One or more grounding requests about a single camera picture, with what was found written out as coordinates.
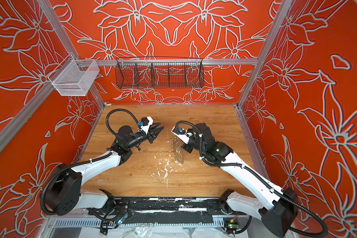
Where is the aluminium horizontal back rail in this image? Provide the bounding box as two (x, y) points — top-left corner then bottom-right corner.
(95, 58), (258, 66)

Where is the black wire mesh basket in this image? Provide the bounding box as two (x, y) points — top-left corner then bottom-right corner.
(115, 57), (205, 89)

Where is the aluminium frame corner post right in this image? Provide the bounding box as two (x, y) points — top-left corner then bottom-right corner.
(237, 0), (293, 109)

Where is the aluminium frame corner post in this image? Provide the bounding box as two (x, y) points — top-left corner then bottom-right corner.
(37, 0), (105, 110)
(237, 0), (293, 109)

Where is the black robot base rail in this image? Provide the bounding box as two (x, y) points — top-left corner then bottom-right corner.
(47, 194), (256, 236)

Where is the aluminium frame corner post left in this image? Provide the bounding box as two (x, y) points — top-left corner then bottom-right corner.
(37, 0), (105, 110)

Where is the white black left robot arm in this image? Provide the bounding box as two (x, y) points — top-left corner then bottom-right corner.
(40, 109), (164, 216)

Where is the clear acrylic basket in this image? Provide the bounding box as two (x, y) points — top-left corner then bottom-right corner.
(48, 55), (100, 96)

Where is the silver metal key organiser ring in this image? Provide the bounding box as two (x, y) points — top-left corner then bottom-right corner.
(171, 137), (185, 164)

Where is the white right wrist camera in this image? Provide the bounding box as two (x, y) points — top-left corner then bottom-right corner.
(172, 126), (193, 144)

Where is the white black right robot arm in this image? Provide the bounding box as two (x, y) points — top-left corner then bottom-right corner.
(172, 121), (328, 238)

